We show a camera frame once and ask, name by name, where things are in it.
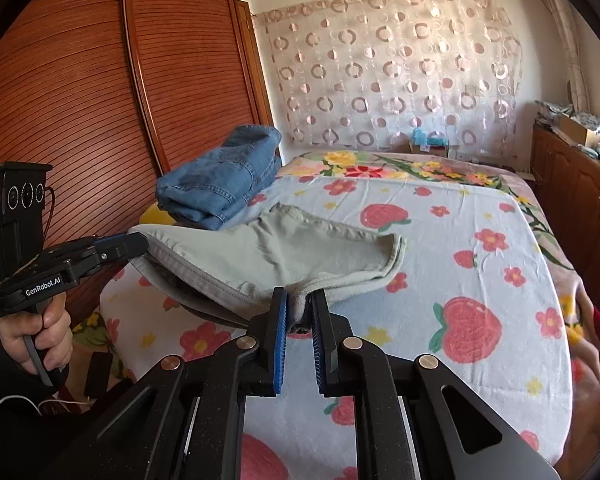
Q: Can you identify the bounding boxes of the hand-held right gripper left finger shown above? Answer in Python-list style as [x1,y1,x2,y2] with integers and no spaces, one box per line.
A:
[45,287,287,480]

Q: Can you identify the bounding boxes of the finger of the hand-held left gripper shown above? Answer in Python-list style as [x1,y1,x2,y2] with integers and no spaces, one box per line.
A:
[93,232,151,265]

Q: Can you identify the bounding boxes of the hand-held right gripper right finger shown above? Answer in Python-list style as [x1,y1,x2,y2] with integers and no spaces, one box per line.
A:
[307,290,558,480]

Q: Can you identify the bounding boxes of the grey pants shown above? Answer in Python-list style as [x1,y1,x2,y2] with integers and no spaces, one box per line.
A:
[129,203,407,335]

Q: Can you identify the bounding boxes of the person's left hand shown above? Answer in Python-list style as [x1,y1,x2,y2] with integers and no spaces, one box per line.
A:
[0,292,74,377]

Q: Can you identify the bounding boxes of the folded blue jeans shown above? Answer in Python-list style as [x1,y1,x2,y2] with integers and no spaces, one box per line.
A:
[155,125,284,231]

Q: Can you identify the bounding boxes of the black floor object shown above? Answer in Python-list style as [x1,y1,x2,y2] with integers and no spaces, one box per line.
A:
[84,352,112,400]

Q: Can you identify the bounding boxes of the bed with floral sheet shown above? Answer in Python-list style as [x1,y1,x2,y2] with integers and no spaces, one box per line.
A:
[99,175,577,480]

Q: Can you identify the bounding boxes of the wooden slatted wardrobe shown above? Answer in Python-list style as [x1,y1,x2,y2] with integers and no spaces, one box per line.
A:
[0,0,277,323]

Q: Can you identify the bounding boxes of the small cardboard box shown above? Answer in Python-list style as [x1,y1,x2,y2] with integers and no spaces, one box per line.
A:
[408,142,451,159]

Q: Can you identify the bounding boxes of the blue plastic bag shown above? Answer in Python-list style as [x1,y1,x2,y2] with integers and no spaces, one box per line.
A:
[411,127,449,147]

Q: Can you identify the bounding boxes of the floral pink blanket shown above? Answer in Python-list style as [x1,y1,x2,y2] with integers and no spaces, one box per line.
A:
[275,149,600,468]

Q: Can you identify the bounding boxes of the circle patterned sheer curtain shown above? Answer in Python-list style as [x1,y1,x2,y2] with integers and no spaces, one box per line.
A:
[252,0,526,150]

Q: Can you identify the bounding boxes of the wooden side cabinet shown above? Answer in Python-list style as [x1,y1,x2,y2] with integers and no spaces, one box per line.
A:
[530,124,600,303]

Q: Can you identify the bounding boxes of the patterned cloth pile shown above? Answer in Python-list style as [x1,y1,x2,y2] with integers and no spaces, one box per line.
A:
[534,101,600,132]

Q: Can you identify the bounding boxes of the open cardboard box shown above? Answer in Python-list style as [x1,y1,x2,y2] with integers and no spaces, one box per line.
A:
[554,112,600,149]

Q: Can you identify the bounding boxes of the beige tied window curtain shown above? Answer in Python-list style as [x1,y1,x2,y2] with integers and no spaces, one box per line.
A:
[536,0,590,112]

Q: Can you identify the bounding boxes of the white cable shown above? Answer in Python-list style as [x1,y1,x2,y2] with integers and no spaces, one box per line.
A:
[0,394,93,417]

